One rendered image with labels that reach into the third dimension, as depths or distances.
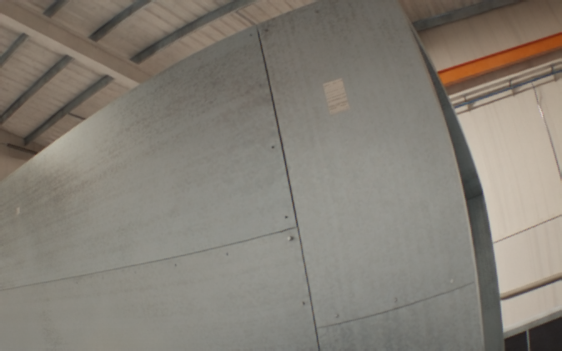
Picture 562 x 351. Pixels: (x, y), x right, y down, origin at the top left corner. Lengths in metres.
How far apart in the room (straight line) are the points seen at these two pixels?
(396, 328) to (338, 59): 0.65
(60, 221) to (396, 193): 1.19
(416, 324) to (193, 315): 0.60
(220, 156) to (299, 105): 0.23
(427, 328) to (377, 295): 0.16
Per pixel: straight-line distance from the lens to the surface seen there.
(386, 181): 1.10
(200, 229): 1.30
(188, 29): 9.51
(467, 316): 1.05
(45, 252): 1.90
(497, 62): 9.86
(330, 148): 1.16
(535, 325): 5.61
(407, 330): 1.07
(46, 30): 8.69
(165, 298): 1.38
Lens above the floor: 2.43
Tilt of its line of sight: 18 degrees up
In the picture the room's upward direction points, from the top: 10 degrees counter-clockwise
